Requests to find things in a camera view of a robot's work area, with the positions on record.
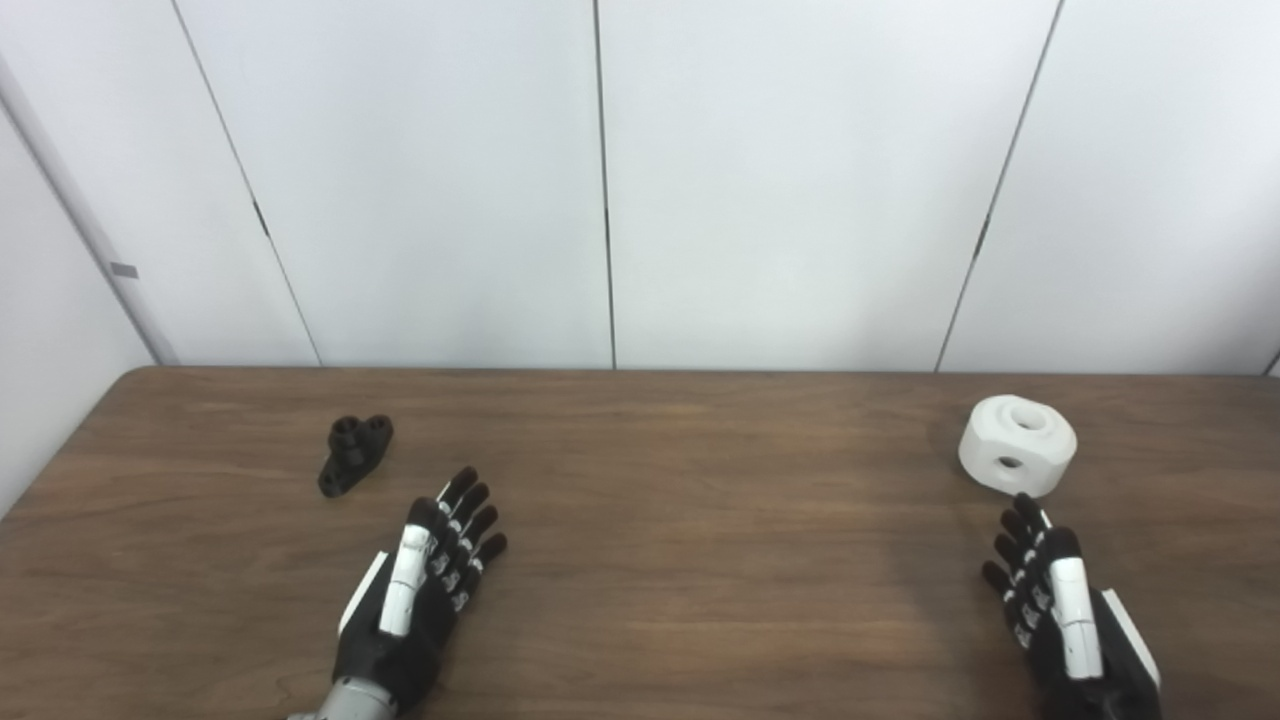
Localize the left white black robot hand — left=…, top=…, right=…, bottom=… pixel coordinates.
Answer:
left=335, top=466, right=508, bottom=713

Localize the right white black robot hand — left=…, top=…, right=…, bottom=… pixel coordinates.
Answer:
left=981, top=492, right=1163, bottom=720

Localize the black plastic holder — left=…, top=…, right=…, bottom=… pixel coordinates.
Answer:
left=318, top=415, right=394, bottom=499

